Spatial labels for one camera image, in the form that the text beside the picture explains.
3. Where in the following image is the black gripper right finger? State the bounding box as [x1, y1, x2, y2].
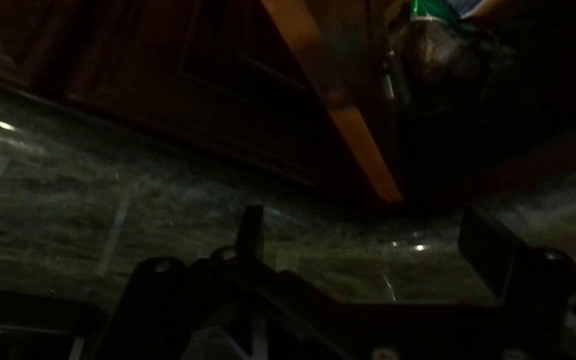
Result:
[458, 205, 537, 303]

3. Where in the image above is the green package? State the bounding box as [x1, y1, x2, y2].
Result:
[406, 0, 467, 24]

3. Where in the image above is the dark wooden cabinet door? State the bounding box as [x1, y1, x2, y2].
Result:
[186, 0, 406, 205]

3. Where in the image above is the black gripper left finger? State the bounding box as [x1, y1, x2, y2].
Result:
[235, 204, 266, 264]

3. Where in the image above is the dark metal pot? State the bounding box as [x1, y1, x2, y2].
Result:
[382, 11, 505, 118]

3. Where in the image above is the dark wooden cabinet panel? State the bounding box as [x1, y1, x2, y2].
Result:
[0, 0, 197, 128]

